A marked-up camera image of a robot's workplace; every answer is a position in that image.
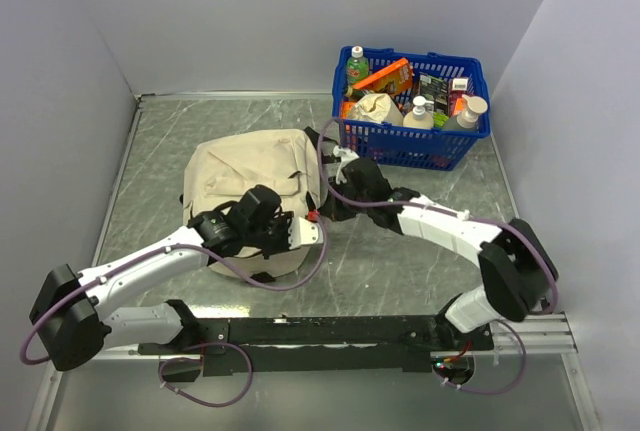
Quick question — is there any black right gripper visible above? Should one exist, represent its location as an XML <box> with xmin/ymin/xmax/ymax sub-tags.
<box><xmin>322</xmin><ymin>173</ymin><xmax>372</xmax><ymax>221</ymax></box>

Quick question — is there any beige canvas backpack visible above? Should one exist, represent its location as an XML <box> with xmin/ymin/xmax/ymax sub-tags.
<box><xmin>179</xmin><ymin>125</ymin><xmax>341</xmax><ymax>283</ymax></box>

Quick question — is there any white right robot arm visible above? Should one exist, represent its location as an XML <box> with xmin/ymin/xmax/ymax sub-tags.
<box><xmin>320</xmin><ymin>158</ymin><xmax>558</xmax><ymax>349</ymax></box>

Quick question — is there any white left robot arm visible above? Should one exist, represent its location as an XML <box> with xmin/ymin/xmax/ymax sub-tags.
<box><xmin>29</xmin><ymin>185</ymin><xmax>305</xmax><ymax>371</ymax></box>

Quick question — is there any beige crumpled paper bag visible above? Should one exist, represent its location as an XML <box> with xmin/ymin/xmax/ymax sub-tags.
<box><xmin>346</xmin><ymin>93</ymin><xmax>403</xmax><ymax>126</ymax></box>

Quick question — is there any blue plastic basket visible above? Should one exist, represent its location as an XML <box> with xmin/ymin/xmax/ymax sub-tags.
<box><xmin>332</xmin><ymin>46</ymin><xmax>491</xmax><ymax>171</ymax></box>

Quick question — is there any cream pump bottle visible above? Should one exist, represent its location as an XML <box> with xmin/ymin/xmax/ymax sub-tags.
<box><xmin>403</xmin><ymin>95</ymin><xmax>434</xmax><ymax>130</ymax></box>

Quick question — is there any orange snack box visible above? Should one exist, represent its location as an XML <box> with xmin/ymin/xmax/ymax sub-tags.
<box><xmin>343</xmin><ymin>58</ymin><xmax>413</xmax><ymax>100</ymax></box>

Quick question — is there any green tea bottle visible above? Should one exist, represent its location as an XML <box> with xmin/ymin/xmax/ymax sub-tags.
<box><xmin>345</xmin><ymin>46</ymin><xmax>370</xmax><ymax>86</ymax></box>

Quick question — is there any dark snack packet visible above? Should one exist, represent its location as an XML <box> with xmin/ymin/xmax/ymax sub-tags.
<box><xmin>416</xmin><ymin>73</ymin><xmax>449</xmax><ymax>115</ymax></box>

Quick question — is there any grey pump bottle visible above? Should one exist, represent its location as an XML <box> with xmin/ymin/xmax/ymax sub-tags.
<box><xmin>441</xmin><ymin>94</ymin><xmax>489</xmax><ymax>132</ymax></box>

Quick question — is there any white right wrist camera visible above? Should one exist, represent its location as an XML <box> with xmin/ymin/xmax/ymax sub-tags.
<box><xmin>332</xmin><ymin>146</ymin><xmax>359</xmax><ymax>184</ymax></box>

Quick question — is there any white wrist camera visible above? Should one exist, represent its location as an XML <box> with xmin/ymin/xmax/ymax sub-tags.
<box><xmin>288</xmin><ymin>217</ymin><xmax>324</xmax><ymax>250</ymax></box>
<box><xmin>332</xmin><ymin>146</ymin><xmax>359</xmax><ymax>184</ymax></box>

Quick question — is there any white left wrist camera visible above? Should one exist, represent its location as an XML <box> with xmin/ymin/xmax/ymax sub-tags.
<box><xmin>288</xmin><ymin>217</ymin><xmax>324</xmax><ymax>250</ymax></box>

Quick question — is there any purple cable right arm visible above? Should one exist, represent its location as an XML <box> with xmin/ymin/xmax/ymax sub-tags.
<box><xmin>316</xmin><ymin>118</ymin><xmax>560</xmax><ymax>315</ymax></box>

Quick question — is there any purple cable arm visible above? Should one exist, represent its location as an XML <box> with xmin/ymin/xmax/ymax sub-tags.
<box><xmin>19</xmin><ymin>220</ymin><xmax>330</xmax><ymax>407</ymax></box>
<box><xmin>316</xmin><ymin>118</ymin><xmax>560</xmax><ymax>315</ymax></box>

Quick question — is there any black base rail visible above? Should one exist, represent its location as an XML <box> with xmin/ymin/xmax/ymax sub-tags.
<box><xmin>138</xmin><ymin>315</ymin><xmax>494</xmax><ymax>377</ymax></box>

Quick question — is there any aluminium frame rail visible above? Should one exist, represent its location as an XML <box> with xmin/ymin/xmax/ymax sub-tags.
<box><xmin>91</xmin><ymin>315</ymin><xmax>578</xmax><ymax>360</ymax></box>

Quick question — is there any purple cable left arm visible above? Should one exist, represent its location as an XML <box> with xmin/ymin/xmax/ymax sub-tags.
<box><xmin>19</xmin><ymin>220</ymin><xmax>330</xmax><ymax>407</ymax></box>

